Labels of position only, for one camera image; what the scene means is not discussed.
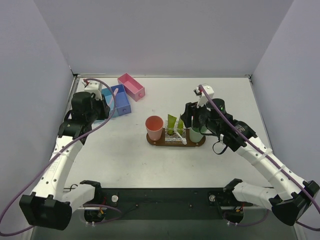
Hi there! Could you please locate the pink drawer box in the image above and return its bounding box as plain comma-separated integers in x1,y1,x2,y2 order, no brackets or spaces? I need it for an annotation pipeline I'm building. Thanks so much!
117,73,145,102

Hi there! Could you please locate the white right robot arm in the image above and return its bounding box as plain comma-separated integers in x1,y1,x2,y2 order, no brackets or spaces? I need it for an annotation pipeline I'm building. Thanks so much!
181,98,320,226

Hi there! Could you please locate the pink plastic cup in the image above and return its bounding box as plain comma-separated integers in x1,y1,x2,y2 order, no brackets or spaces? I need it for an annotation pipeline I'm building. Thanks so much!
145,115,164,141

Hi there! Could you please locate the blue compartment organizer box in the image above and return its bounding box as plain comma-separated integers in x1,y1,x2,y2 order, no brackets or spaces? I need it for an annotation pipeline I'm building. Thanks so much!
101,84,132,118

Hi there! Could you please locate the clear textured plastic box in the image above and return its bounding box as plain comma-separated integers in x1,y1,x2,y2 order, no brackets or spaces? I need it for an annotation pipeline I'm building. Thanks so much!
164,120,187,146

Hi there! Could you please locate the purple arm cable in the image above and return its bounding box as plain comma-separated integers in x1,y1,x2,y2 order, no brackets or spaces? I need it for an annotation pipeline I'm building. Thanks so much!
198,85,320,232
0,78,118,237

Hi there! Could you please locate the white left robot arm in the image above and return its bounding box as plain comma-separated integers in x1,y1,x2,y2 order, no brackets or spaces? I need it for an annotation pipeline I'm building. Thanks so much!
19,90,110,230

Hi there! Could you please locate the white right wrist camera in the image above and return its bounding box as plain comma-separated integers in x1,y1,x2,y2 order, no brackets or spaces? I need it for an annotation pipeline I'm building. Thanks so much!
193,84,215,108

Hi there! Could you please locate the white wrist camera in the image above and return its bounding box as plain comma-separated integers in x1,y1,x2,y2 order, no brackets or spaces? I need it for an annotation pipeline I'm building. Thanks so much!
82,78,101,94
193,84,215,108

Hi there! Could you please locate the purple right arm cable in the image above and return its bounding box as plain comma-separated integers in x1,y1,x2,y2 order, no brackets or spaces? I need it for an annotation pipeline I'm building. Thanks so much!
198,85,320,232

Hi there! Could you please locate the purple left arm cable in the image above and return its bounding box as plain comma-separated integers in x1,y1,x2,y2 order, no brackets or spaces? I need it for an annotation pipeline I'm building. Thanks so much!
0,78,118,237

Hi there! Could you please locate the yellow green toothpaste tube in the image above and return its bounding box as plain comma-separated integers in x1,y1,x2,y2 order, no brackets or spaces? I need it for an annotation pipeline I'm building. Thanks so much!
177,115,184,135
167,114,177,136

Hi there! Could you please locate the pink white toothbrush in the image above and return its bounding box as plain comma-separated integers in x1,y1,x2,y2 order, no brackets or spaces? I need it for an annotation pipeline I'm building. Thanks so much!
109,88,119,105

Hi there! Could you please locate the green plastic cup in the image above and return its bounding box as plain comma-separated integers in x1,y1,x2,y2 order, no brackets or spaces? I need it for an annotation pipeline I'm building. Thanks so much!
189,126,207,143

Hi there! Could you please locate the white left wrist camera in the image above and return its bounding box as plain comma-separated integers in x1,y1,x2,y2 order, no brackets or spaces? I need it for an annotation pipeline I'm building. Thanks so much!
82,78,101,94

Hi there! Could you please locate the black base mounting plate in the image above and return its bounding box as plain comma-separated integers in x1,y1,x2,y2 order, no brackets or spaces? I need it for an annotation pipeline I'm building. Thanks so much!
81,187,250,223

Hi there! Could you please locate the oval wooden tray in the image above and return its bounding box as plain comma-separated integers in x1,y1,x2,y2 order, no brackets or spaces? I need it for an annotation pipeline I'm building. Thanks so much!
146,128,206,148

